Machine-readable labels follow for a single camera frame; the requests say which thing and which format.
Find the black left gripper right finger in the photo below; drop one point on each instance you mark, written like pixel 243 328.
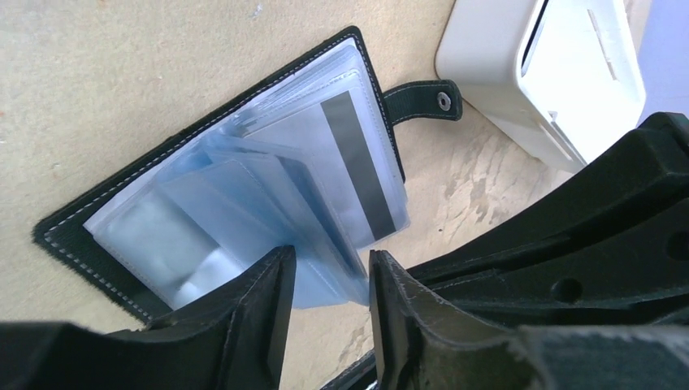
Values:
pixel 422 341

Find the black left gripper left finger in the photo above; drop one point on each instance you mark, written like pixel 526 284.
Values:
pixel 232 338

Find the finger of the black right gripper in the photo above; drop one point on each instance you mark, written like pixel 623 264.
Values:
pixel 609 246

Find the black leather card holder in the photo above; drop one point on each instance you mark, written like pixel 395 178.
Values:
pixel 202 207

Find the white magnetic stripe card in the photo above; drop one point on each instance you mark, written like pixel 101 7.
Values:
pixel 345 139

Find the white tray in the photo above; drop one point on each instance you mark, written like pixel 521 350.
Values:
pixel 560 78

